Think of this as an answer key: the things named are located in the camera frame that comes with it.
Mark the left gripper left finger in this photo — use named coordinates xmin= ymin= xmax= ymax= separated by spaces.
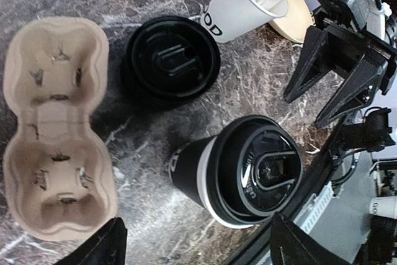
xmin=55 ymin=217 xmax=127 ymax=265

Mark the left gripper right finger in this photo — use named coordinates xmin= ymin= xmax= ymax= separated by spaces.
xmin=270 ymin=213 xmax=348 ymax=265

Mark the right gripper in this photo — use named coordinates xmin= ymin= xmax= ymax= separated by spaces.
xmin=283 ymin=0 xmax=396 ymax=128

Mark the brown pulp cup carrier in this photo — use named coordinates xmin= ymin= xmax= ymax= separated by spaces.
xmin=2 ymin=17 xmax=117 ymax=241

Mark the single black lid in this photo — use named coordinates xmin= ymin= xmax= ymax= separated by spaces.
xmin=206 ymin=115 xmax=303 ymax=225

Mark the black paper coffee cup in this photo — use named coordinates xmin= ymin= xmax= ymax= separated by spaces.
xmin=167 ymin=137 xmax=239 ymax=229

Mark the stack of black lids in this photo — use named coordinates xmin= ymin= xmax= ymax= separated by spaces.
xmin=120 ymin=16 xmax=221 ymax=111

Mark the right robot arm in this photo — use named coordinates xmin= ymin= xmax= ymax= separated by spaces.
xmin=283 ymin=0 xmax=396 ymax=192

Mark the beige plate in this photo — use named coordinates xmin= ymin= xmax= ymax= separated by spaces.
xmin=269 ymin=0 xmax=314 ymax=43

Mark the white cup holding straws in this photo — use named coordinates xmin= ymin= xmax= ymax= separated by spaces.
xmin=200 ymin=0 xmax=288 ymax=43

